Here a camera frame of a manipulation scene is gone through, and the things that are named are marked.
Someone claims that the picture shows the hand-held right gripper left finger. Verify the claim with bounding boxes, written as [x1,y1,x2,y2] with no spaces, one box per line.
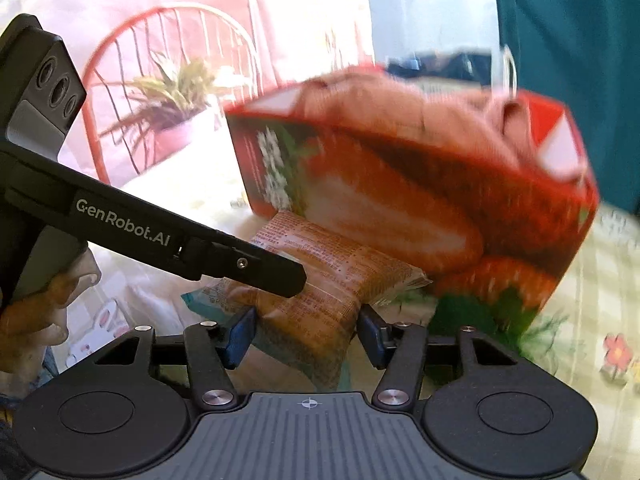
[95,307,258,407]

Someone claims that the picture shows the red printed curtain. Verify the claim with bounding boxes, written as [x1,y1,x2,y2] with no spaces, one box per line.
[0,0,373,196]

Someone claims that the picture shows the dark blue clothing packet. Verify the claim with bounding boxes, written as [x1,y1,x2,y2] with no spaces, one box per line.
[385,45,521,98]

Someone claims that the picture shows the orange snack packet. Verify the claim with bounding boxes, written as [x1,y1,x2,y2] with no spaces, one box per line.
[220,210,433,391]

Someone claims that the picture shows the teal curtain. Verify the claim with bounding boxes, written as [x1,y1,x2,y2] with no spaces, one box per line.
[490,0,640,216]

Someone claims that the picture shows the red cardboard box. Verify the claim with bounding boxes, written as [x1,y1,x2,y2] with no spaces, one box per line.
[225,62,601,356]

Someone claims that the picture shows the person's left hand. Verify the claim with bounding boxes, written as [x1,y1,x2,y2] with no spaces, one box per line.
[0,252,101,373]

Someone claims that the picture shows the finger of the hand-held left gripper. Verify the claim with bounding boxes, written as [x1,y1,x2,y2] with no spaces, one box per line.
[175,232,307,295]

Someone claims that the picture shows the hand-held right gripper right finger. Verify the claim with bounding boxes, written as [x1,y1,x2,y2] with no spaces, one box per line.
[356,306,521,407]

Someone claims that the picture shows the pink brown cloth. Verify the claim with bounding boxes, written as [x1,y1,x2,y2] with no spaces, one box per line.
[320,65,546,171]

